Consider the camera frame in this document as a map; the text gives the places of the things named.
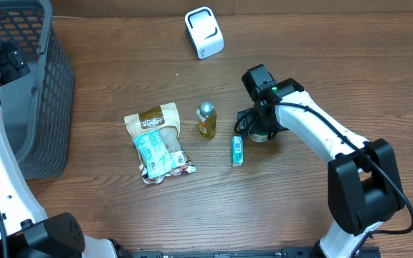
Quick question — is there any green lid white jar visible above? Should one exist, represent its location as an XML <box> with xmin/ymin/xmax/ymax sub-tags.
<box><xmin>249</xmin><ymin>133</ymin><xmax>269</xmax><ymax>143</ymax></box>

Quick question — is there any small Kleenex tissue pack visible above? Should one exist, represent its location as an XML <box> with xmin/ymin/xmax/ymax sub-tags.
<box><xmin>231</xmin><ymin>136</ymin><xmax>244</xmax><ymax>167</ymax></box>

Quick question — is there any yellow oil bottle silver cap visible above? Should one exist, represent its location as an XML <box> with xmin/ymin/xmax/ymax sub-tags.
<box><xmin>196</xmin><ymin>101</ymin><xmax>217</xmax><ymax>138</ymax></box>

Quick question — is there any white red snack packet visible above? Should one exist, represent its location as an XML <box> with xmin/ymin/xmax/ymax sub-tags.
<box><xmin>140</xmin><ymin>150</ymin><xmax>196</xmax><ymax>184</ymax></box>

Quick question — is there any clear brown snack bag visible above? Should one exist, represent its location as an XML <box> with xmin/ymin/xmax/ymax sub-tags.
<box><xmin>124</xmin><ymin>102</ymin><xmax>183</xmax><ymax>171</ymax></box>

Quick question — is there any teal large tissue pack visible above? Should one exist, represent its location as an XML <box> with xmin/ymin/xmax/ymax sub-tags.
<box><xmin>133</xmin><ymin>130</ymin><xmax>176</xmax><ymax>179</ymax></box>

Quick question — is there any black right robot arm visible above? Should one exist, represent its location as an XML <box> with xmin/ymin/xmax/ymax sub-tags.
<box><xmin>234</xmin><ymin>64</ymin><xmax>407</xmax><ymax>257</ymax></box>

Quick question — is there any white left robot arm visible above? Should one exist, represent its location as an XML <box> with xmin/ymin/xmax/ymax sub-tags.
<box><xmin>0</xmin><ymin>70</ymin><xmax>117</xmax><ymax>258</ymax></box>

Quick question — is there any white barcode scanner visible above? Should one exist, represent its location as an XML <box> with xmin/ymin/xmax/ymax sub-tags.
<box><xmin>184</xmin><ymin>6</ymin><xmax>224</xmax><ymax>59</ymax></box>

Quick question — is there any grey plastic mesh basket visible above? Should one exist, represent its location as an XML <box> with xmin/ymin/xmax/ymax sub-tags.
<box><xmin>0</xmin><ymin>1</ymin><xmax>75</xmax><ymax>180</ymax></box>

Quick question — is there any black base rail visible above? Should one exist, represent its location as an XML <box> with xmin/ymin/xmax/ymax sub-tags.
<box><xmin>128</xmin><ymin>247</ymin><xmax>323</xmax><ymax>258</ymax></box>

